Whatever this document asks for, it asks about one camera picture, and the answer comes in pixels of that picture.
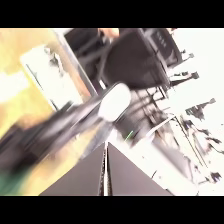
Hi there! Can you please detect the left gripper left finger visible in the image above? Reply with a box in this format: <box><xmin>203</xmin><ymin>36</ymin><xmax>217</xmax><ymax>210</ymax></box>
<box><xmin>39</xmin><ymin>142</ymin><xmax>107</xmax><ymax>197</ymax></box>

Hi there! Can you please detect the dark green T-shirt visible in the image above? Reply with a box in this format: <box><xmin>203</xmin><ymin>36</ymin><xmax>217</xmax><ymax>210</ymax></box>
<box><xmin>0</xmin><ymin>166</ymin><xmax>28</xmax><ymax>197</ymax></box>

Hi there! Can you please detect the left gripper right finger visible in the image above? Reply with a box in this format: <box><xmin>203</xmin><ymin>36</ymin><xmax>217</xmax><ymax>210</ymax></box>
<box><xmin>106</xmin><ymin>142</ymin><xmax>173</xmax><ymax>197</ymax></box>

